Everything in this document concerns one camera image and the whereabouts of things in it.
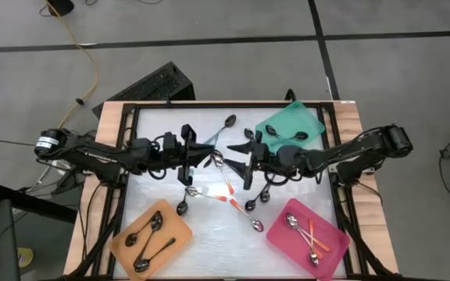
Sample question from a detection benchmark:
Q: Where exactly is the black round stand base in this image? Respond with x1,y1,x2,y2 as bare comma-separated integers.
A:
47,0,76,17

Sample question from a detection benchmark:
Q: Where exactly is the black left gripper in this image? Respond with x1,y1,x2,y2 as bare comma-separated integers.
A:
162,123,216,187

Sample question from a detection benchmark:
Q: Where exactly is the yellow tape roll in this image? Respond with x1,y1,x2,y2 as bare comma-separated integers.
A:
16,247,34,269

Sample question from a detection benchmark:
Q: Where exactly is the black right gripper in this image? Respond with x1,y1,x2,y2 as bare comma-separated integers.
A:
223,130,277,191

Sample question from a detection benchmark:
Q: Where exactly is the teal plastic tray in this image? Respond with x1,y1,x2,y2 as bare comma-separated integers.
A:
255,100,327,155

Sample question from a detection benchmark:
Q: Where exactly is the pile of spoons on table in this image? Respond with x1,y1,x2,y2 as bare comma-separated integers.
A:
59,100,405,281

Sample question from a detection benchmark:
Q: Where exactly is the silver spoon orange handle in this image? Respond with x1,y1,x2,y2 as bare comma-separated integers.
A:
184,186,228,203
308,219,321,268
229,198,265,233
285,212,331,253
211,150,235,195

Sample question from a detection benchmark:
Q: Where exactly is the black perforated computer case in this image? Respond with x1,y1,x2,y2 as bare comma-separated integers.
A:
91,61,196,119

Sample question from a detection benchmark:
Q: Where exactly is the yellow cable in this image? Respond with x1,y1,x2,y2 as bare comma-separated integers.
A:
44,0,99,133

